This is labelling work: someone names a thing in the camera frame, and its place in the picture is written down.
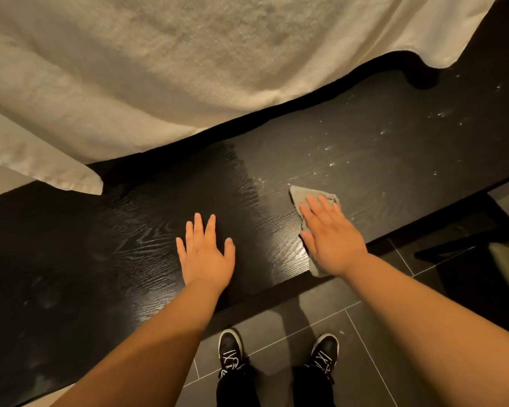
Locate person's left hand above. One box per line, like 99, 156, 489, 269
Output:
176, 213, 236, 295

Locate person's right hand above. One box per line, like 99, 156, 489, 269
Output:
299, 195, 368, 279

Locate grey cleaning cloth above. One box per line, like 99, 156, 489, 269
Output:
289, 185, 341, 278

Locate person's right forearm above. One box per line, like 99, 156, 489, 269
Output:
343, 252, 509, 407

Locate person's left forearm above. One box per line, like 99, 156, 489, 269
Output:
51, 280, 226, 407

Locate person's black left shoe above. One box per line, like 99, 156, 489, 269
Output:
217, 328, 247, 379

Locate person's black shoe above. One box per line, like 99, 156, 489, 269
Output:
217, 328, 247, 379
307, 333, 340, 380

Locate person's black right shoe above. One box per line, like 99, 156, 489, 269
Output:
307, 333, 340, 380

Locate person's black trousers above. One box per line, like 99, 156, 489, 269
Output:
215, 363, 337, 407

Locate white terry towel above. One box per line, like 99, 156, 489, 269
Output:
0, 0, 367, 196

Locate white smooth sheet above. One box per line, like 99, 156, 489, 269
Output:
280, 0, 509, 100

